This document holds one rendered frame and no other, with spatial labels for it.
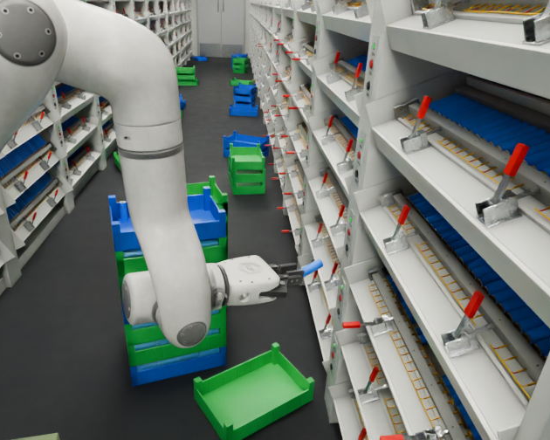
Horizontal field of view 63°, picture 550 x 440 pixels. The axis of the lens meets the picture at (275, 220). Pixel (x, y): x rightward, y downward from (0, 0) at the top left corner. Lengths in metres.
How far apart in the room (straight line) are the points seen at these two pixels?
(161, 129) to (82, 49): 0.13
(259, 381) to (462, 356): 0.95
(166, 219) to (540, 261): 0.47
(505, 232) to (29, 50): 0.51
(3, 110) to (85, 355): 1.25
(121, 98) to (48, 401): 1.13
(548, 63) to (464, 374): 0.37
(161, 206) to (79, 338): 1.15
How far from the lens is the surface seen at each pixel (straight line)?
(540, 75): 0.51
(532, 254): 0.51
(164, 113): 0.61
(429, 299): 0.74
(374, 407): 1.08
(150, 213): 0.66
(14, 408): 1.59
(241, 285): 0.78
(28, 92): 0.51
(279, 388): 1.50
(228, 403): 1.45
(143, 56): 0.60
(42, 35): 0.49
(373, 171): 0.99
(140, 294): 0.73
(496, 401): 0.61
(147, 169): 0.63
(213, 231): 1.27
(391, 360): 0.91
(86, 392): 1.56
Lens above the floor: 1.09
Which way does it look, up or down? 26 degrees down
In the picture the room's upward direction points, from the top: 3 degrees clockwise
